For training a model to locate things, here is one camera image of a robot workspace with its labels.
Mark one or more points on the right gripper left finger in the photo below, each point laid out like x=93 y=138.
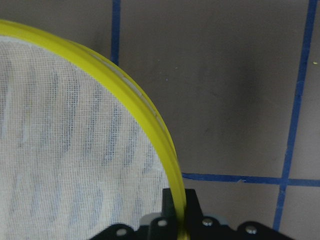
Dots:
x=168 y=208

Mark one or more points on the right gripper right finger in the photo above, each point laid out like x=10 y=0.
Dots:
x=193 y=211

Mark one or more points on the yellow steamer layer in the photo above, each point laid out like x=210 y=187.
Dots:
x=82 y=146

